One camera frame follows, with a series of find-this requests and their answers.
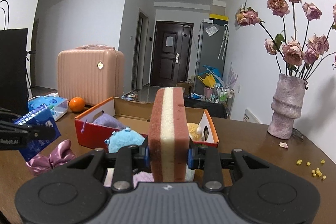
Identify blue tissue pack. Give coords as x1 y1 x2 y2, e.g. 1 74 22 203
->
14 104 61 162

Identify purple satin bow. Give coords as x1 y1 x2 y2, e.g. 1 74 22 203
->
26 139 76 176

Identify lavender fluffy headband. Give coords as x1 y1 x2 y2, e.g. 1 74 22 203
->
133 171 154 188

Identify pink white layered sponge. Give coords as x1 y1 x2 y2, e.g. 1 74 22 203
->
148 87 190 182

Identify scattered yellow crumbs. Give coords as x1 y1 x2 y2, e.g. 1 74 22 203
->
295 158 328 181

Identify fallen pink petal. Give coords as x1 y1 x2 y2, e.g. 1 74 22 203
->
279 142 288 149

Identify blue facial tissue package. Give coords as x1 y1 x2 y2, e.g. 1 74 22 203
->
28 93 68 121

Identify light blue plush toy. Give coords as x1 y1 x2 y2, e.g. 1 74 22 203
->
104 127 145 153

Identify orange fruit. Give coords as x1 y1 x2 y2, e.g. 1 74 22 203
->
69 97 85 113

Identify purple textured vase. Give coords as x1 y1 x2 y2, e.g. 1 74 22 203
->
268 73 309 140

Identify black paper bag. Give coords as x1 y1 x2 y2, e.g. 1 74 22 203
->
0 0 29 115

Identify yellow white plush toy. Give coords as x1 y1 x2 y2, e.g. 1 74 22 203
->
187 123 205 141

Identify red cardboard box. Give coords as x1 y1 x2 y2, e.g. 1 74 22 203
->
75 97 219 149

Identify pink hard-shell suitcase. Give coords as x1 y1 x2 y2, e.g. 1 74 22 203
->
57 44 125 106

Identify storage cart with bottles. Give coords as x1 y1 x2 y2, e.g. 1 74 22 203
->
210 84 235 119

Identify dried pink rose bouquet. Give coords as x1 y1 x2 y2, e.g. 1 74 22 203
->
235 0 335 81

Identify cardboard box on floor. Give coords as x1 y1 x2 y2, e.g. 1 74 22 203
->
176 82 193 96

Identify grey refrigerator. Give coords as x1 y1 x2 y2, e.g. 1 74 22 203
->
193 18 228 95

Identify dark brown entrance door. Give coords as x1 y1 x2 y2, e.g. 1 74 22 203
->
149 21 194 87

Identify yellow box on refrigerator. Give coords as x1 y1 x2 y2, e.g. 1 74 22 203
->
209 14 228 26

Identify black camera tripod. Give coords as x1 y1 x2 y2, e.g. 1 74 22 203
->
25 50 37 98

